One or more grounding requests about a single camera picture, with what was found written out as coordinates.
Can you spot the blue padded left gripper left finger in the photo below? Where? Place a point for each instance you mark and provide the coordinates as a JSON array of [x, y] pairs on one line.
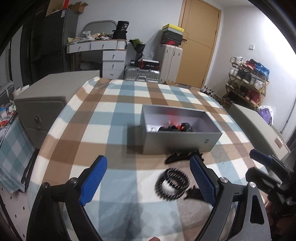
[[46, 221]]

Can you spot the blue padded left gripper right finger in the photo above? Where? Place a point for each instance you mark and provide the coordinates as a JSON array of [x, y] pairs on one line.
[[250, 220]]

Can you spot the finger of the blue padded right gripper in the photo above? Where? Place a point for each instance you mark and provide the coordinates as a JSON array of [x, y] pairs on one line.
[[269, 161]]

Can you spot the black hair claw clip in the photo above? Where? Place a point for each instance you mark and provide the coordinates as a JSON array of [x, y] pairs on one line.
[[183, 156]]

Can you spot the wooden shoe rack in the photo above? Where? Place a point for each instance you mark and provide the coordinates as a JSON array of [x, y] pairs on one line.
[[247, 83]]

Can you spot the black hair accessories pile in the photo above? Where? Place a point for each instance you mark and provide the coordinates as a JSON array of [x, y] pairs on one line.
[[171, 127]]

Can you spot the grey bedside cabinet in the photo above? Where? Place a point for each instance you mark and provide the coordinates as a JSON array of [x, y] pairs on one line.
[[39, 105]]

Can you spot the silver cardboard box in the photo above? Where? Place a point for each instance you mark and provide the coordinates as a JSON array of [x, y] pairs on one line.
[[204, 136]]

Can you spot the white upright suitcase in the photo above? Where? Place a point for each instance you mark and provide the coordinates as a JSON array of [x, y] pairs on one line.
[[169, 58]]

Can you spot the wooden door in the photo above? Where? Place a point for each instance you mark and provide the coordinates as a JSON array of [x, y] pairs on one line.
[[200, 21]]

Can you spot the black red box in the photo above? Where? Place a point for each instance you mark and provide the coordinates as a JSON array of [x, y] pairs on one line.
[[149, 64]]

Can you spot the silver flat suitcase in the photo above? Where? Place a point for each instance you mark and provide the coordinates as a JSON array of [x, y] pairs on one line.
[[137, 74]]

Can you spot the yellow black shoebox stack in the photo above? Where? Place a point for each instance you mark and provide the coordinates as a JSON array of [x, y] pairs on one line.
[[172, 35]]

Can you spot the white dressing desk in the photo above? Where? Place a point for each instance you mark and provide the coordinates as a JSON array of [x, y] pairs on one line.
[[112, 54]]

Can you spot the black refrigerator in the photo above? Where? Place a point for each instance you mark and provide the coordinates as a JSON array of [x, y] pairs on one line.
[[52, 56]]

